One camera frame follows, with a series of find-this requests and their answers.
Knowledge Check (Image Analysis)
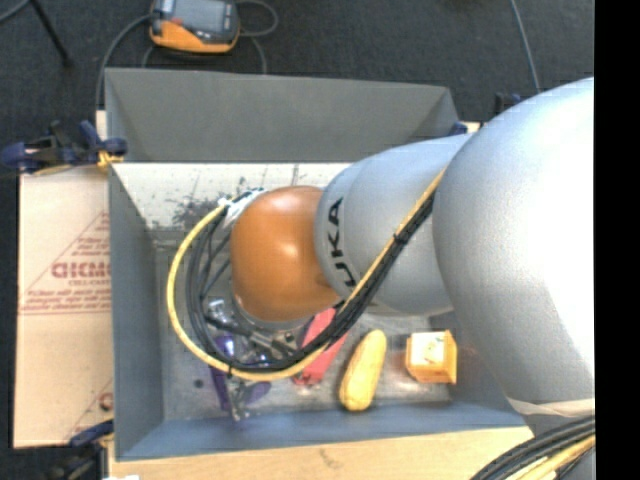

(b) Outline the grey metal bin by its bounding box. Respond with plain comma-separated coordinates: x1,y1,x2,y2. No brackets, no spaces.
103,67,537,462

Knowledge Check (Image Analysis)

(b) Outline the yellow toy corn cob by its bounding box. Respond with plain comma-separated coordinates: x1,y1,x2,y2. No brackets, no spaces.
338,328,389,413

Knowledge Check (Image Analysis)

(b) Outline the brown cardboard board, red print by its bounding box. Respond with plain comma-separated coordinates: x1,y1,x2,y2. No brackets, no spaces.
11,161,117,450

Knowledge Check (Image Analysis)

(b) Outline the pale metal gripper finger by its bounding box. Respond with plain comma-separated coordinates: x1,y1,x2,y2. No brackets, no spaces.
229,379,252,422

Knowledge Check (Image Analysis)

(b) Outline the orange and white box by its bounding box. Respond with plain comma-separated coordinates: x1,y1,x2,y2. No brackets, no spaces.
404,329,458,386

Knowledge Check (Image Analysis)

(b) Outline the purple plastic object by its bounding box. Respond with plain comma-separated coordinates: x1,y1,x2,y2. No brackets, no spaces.
208,333,274,415

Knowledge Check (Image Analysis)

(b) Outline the red flat block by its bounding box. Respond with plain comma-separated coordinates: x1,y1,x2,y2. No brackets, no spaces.
291,307,352,387

